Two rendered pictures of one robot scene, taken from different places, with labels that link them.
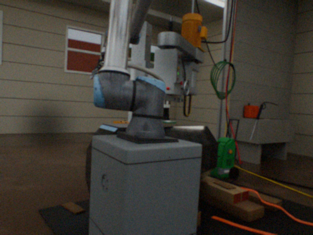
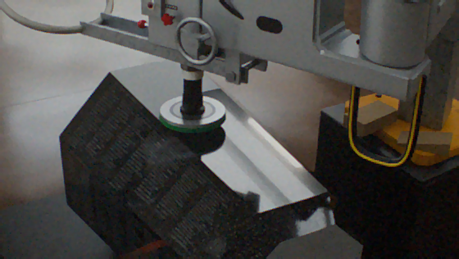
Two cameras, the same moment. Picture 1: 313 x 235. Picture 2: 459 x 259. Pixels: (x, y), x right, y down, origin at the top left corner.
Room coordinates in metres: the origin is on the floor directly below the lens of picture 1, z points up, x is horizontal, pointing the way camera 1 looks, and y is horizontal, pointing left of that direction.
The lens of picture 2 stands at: (2.82, -2.14, 1.93)
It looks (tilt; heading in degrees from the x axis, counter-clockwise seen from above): 28 degrees down; 98
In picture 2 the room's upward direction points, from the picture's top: 1 degrees clockwise
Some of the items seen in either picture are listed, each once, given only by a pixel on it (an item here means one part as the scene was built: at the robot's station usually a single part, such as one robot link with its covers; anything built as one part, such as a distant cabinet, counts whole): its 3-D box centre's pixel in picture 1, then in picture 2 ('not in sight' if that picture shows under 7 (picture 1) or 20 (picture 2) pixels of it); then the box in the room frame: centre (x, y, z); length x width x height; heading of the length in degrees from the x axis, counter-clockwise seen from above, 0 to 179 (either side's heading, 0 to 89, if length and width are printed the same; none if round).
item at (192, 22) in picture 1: (192, 33); not in sight; (3.03, -0.38, 1.90); 0.31 x 0.28 x 0.40; 65
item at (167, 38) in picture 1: (181, 51); not in sight; (2.75, -0.23, 1.62); 0.96 x 0.25 x 0.17; 155
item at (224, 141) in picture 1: (224, 147); not in sight; (3.75, -1.04, 0.43); 0.35 x 0.35 x 0.87; 24
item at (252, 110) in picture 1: (253, 111); not in sight; (5.29, -2.03, 1.00); 0.50 x 0.22 x 0.33; 124
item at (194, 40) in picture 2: (183, 88); (202, 37); (2.49, -0.25, 1.20); 0.15 x 0.10 x 0.15; 155
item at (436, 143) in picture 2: not in sight; (424, 138); (3.24, 0.01, 0.80); 0.20 x 0.10 x 0.05; 166
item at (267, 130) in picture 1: (263, 139); not in sight; (5.18, -2.25, 0.43); 1.30 x 0.62 x 0.86; 124
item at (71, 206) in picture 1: (73, 207); not in sight; (2.27, 0.73, 0.02); 0.25 x 0.10 x 0.01; 50
